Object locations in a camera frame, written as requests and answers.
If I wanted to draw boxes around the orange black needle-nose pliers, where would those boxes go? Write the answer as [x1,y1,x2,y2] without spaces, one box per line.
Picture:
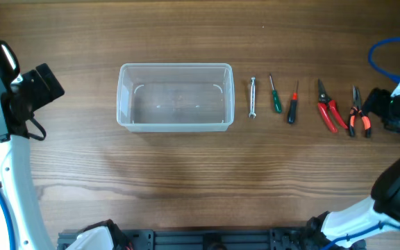
[347,86,372,138]

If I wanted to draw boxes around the red handled snips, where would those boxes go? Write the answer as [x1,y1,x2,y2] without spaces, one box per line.
[317,79,348,133]

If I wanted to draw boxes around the black red screwdriver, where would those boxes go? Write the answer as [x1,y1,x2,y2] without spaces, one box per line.
[287,81,299,124]

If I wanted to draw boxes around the green handled screwdriver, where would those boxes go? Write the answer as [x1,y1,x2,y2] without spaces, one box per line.
[269,74,282,113]

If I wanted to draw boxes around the small silver wrench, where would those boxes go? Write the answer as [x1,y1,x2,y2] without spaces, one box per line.
[249,76,256,119]

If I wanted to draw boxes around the clear plastic container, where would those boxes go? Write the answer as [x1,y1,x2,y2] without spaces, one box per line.
[116,63,235,133]

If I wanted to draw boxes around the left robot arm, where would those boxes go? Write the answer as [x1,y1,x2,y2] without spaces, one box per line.
[0,40,65,249]

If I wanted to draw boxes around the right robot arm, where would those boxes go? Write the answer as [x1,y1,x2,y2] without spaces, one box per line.
[301,81,400,249]

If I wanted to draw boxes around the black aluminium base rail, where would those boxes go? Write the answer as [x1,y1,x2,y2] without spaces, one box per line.
[56,227,366,250]

